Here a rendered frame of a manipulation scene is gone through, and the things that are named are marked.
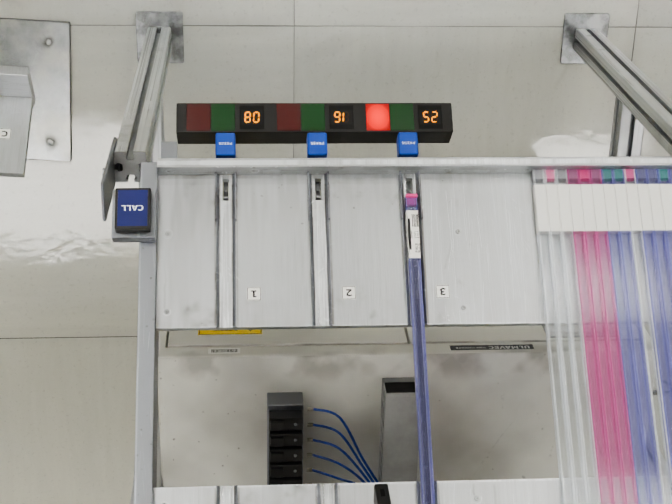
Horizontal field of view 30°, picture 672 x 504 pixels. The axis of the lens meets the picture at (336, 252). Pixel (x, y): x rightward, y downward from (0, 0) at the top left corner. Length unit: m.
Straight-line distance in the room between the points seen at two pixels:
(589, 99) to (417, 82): 0.31
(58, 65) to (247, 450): 0.79
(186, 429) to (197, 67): 0.71
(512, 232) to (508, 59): 0.79
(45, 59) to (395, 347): 0.84
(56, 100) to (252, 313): 0.89
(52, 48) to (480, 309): 1.03
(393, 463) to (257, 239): 0.45
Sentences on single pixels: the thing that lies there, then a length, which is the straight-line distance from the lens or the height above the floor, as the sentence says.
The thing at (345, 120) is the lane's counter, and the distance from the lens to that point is 1.55.
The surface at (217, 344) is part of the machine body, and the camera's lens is 1.75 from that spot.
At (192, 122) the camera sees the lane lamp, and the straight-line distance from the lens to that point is 1.55.
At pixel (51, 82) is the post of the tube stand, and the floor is 0.01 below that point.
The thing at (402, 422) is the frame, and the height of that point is 0.66.
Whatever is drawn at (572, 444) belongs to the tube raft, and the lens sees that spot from 1.44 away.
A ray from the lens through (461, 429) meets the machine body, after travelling 1.81.
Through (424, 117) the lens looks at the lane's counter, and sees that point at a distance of 1.56.
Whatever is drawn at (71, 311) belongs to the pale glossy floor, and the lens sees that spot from 2.41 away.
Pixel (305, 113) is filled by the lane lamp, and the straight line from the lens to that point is 1.55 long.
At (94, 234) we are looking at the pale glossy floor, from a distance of 2.33.
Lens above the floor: 2.13
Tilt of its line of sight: 65 degrees down
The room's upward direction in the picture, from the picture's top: 170 degrees clockwise
